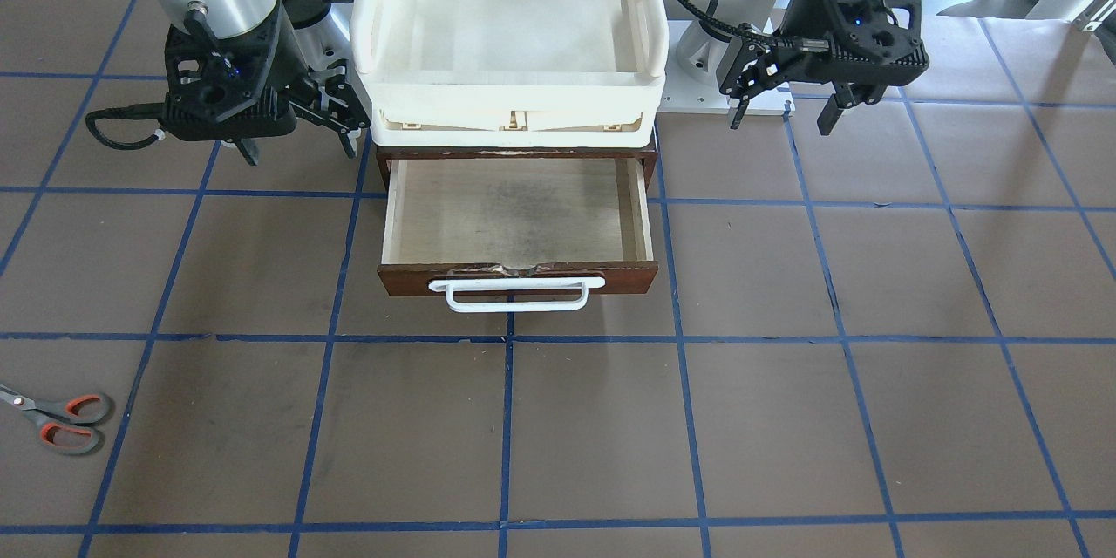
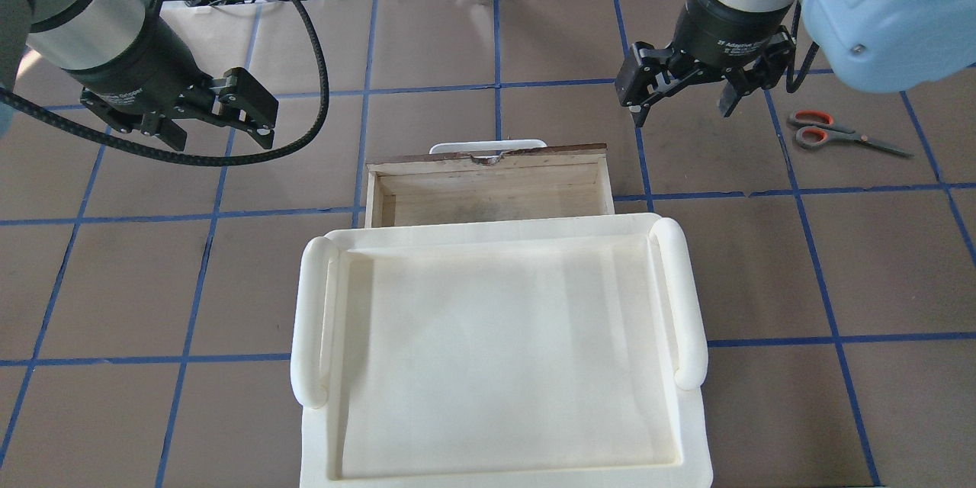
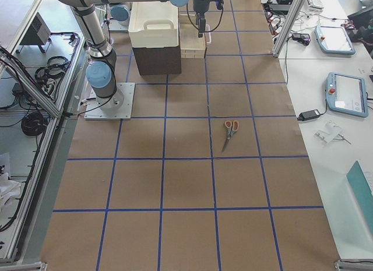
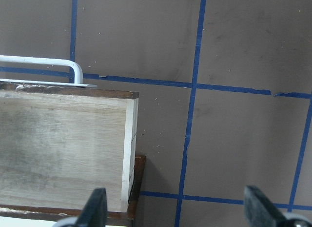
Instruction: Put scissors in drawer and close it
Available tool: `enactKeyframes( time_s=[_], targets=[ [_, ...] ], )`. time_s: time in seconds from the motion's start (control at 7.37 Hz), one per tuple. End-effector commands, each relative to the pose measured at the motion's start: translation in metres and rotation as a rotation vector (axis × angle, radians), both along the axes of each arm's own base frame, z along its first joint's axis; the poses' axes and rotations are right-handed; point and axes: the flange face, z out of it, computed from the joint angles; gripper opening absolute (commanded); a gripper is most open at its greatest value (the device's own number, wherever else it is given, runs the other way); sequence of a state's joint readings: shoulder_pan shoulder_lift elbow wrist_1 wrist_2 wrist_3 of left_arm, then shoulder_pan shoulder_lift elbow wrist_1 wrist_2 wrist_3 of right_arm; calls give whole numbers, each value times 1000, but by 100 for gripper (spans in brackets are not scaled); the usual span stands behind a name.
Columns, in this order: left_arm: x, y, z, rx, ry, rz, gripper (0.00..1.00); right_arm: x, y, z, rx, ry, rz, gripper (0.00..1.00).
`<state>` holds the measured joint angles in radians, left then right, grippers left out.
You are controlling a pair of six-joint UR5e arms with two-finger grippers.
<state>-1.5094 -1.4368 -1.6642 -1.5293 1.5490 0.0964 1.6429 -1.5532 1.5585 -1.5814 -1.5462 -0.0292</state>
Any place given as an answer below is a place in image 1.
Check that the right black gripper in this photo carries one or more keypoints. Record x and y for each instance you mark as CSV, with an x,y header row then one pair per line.
x,y
291,63

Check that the dark wooden cabinet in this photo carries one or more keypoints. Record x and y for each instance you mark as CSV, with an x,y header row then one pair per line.
x,y
647,156

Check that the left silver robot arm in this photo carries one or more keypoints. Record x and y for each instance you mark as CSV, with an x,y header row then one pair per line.
x,y
712,24

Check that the white plastic tray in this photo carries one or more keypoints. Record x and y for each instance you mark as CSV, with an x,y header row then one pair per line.
x,y
510,73

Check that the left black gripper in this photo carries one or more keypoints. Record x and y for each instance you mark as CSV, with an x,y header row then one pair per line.
x,y
799,20

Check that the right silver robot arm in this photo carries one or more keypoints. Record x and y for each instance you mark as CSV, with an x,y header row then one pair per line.
x,y
322,32

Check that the wooden drawer white handle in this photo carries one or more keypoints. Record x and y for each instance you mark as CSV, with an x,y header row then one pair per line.
x,y
553,231

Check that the grey orange scissors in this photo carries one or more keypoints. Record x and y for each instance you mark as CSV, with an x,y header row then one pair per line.
x,y
69,427

